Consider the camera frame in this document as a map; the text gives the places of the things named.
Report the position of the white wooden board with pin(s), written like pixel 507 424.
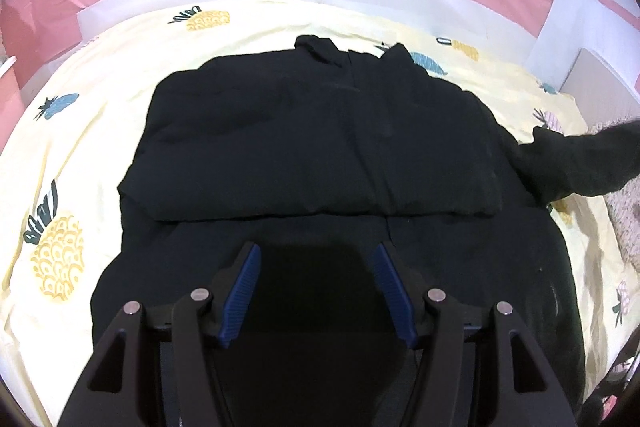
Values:
pixel 600 82

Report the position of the black jacket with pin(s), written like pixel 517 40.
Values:
pixel 325 132

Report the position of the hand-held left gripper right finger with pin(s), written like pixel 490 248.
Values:
pixel 396 302

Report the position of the pink cabinet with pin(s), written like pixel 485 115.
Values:
pixel 7 84

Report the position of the pink fuzzy blanket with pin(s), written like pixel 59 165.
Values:
pixel 625 217

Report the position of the yellow pineapple print bedsheet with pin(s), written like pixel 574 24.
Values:
pixel 100 147

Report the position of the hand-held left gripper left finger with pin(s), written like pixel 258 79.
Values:
pixel 241 291

